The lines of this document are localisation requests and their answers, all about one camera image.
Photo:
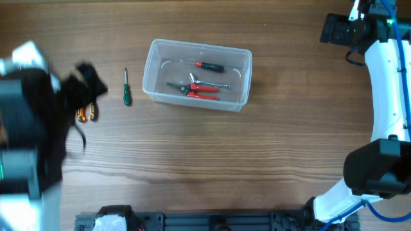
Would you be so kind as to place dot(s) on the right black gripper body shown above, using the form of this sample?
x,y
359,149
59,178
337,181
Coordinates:
x,y
354,43

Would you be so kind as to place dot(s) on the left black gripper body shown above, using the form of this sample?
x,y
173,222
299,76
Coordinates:
x,y
72,94

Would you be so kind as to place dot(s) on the orange black pliers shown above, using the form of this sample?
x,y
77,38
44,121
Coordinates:
x,y
93,116

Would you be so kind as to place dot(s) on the red handled wire cutters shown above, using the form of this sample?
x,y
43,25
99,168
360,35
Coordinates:
x,y
192,90

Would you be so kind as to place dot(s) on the silver L socket wrench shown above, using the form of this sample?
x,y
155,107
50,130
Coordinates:
x,y
194,79

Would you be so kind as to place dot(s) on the black red screwdriver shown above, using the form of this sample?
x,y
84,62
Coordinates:
x,y
204,65

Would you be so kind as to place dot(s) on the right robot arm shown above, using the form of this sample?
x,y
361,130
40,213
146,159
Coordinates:
x,y
379,170

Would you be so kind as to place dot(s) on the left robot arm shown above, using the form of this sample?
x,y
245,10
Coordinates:
x,y
38,110

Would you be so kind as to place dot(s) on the clear plastic container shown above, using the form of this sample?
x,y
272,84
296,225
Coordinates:
x,y
164,65

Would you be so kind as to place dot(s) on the green handled screwdriver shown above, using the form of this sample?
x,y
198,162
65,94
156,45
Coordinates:
x,y
126,95

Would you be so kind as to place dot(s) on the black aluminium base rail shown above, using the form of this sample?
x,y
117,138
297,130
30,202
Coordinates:
x,y
275,220

